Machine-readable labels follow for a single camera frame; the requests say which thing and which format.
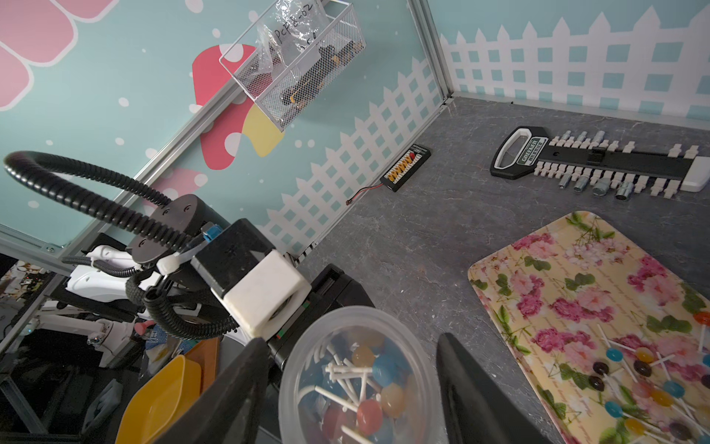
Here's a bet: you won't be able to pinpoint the orange tray outside cell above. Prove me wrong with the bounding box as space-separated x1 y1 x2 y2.
186 338 221 393

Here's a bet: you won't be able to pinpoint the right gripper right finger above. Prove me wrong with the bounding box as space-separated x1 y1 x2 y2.
436 333 549 443

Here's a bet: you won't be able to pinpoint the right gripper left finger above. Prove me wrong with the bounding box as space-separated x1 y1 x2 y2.
156 339 270 444

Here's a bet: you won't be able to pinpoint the clear plastic zip bag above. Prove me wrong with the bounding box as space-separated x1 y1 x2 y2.
257 0 330 65

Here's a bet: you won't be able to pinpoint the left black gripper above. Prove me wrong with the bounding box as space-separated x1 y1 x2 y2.
267 264 375 371

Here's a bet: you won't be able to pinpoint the yellow plastic bin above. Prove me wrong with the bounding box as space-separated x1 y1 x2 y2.
116 355 202 444

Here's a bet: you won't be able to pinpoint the black parallel charging board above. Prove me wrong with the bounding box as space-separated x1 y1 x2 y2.
380 144 432 192

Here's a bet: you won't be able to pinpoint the pile of lollipops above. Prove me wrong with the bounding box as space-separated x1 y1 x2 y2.
588 312 709 443

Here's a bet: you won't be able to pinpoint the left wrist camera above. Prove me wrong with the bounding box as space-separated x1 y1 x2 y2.
190 218 312 340

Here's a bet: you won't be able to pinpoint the floral rectangular tray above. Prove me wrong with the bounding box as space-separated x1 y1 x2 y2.
468 211 709 443

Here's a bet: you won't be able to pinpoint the clear candy jar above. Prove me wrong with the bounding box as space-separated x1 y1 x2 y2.
278 306 443 443

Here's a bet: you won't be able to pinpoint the white wire basket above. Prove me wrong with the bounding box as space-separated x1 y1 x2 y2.
219 1 366 131

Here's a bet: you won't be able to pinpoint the black socket holder rail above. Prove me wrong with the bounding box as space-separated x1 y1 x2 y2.
489 126 709 201

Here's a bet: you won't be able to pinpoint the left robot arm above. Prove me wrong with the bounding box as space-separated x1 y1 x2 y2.
4 152 372 366

